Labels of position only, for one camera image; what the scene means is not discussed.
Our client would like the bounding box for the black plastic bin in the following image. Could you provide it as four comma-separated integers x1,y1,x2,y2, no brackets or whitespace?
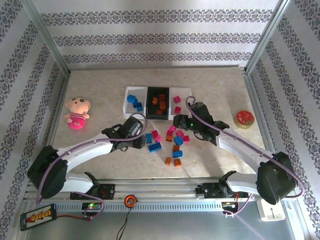
145,86,171,121

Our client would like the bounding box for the black yellow power board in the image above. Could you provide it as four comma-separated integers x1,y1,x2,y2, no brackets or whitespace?
19,203,58,232

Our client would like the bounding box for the small circuit board with wires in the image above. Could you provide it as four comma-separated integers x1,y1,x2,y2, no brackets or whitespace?
221,201,240,210

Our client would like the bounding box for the aluminium side rail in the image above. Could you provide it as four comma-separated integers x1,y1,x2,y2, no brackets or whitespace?
242,71,300,196
34,71,72,182

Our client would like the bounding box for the orange black round device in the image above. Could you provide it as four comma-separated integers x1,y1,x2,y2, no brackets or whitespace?
124,194,138,208

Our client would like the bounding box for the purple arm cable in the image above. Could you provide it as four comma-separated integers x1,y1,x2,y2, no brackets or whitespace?
185,95,305,218
35,112,149,219

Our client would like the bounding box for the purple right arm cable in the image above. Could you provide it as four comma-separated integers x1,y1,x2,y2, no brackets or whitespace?
185,95,305,218

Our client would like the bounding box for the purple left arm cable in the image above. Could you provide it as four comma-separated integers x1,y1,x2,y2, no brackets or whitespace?
35,112,149,219

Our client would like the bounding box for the white plastic bin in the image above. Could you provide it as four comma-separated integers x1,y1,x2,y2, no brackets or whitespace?
168,86,193,120
123,85,148,119

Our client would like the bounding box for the red black power wire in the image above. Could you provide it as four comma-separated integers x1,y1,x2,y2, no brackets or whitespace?
55,214,92,223

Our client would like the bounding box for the aluminium frame post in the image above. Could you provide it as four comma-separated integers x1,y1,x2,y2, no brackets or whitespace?
21,0,72,77
243,0,293,75

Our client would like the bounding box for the thin black cable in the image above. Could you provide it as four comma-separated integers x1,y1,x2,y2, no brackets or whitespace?
116,206,132,240

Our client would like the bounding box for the grey slotted cable duct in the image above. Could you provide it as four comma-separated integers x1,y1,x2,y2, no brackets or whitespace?
54,201,251,213

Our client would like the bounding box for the aluminium back rail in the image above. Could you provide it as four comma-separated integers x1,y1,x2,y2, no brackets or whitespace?
68,64,247,70

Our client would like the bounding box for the plush doll pink striped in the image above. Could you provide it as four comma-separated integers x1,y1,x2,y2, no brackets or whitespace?
64,96,91,131

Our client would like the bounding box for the long blue lego brick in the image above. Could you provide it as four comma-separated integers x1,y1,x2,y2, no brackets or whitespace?
147,142,162,153

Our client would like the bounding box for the small board green light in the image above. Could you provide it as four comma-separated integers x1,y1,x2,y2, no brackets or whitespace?
81,201,103,211

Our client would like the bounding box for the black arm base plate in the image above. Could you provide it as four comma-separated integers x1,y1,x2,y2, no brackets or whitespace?
195,183,250,201
69,183,116,201

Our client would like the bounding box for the round red gold tin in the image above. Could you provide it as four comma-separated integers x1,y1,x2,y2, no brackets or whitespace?
234,109,255,130

